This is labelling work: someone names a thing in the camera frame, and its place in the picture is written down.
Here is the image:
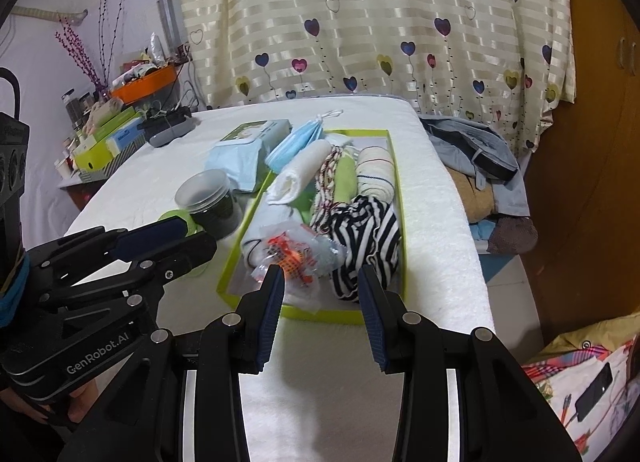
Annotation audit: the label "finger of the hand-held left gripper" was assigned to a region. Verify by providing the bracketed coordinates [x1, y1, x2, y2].
[122, 231, 218, 290]
[27, 217, 190, 269]

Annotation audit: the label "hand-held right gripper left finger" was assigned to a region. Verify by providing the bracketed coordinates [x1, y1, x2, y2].
[57, 264, 287, 462]

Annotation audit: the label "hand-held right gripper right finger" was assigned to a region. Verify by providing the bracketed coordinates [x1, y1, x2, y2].
[357, 264, 583, 462]

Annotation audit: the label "yellow-green shallow box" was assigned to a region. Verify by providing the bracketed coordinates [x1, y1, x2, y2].
[216, 128, 412, 327]

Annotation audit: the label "black white striped sock ball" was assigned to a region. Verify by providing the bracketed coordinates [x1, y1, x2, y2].
[327, 242, 401, 303]
[320, 194, 403, 263]

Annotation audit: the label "clear plastic packet red print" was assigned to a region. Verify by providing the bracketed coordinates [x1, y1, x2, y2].
[252, 222, 346, 293]

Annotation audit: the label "white cloth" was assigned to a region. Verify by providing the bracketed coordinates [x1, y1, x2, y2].
[265, 139, 333, 207]

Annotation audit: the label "green cloth red-white trim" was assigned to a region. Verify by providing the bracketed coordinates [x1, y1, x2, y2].
[309, 147, 360, 235]

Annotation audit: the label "blue cloth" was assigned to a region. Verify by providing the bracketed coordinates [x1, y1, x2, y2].
[264, 109, 346, 173]

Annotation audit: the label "beige towel thin stripes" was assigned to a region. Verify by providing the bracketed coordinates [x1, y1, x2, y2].
[355, 144, 398, 203]

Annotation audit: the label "person's left forearm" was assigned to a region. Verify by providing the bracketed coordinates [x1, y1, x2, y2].
[0, 377, 76, 462]

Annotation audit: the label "person's left hand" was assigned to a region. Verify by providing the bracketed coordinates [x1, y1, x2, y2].
[20, 376, 102, 425]

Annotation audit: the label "dark jar clear lid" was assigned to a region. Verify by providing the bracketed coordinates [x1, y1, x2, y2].
[175, 169, 243, 237]

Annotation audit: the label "blue cloth band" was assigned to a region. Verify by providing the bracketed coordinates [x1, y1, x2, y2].
[0, 257, 31, 327]

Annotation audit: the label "dark red side table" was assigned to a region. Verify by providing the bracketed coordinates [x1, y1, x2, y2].
[57, 179, 106, 223]

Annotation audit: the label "basket of boxes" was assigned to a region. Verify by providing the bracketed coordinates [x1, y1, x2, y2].
[77, 134, 148, 185]

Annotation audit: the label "yellow-green file box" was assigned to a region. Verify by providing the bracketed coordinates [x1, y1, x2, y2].
[72, 144, 118, 173]

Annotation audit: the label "blue white carton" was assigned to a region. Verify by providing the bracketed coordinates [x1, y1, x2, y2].
[105, 127, 138, 153]

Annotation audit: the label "grey black headset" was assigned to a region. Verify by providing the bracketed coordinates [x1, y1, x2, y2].
[136, 106, 197, 149]

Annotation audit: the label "light blue wet wipes pack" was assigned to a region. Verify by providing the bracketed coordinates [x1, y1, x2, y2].
[205, 119, 293, 193]

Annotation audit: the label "orange storage box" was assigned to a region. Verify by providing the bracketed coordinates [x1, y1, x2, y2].
[109, 66, 181, 105]

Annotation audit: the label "brown garment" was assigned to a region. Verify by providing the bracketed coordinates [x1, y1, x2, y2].
[450, 169, 506, 223]

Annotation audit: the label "brown sock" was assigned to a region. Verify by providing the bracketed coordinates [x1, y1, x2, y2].
[487, 216, 538, 255]

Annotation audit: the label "colourful printed quilt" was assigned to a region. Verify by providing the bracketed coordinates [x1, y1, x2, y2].
[520, 314, 640, 458]

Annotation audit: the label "purple decorative branches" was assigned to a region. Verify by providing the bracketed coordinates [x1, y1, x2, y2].
[55, 0, 128, 92]

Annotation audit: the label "black smartphone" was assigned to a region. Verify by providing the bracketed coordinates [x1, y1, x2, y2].
[575, 362, 615, 423]

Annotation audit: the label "cream curtain heart print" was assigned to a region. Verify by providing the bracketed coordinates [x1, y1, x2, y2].
[172, 0, 576, 155]

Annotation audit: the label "wooden wardrobe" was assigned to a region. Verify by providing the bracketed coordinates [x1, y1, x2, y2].
[520, 0, 640, 358]

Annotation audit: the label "window frame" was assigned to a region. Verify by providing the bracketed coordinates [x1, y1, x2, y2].
[152, 0, 188, 60]

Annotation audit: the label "beige wall pipe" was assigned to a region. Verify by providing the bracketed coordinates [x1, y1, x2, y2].
[10, 6, 88, 23]

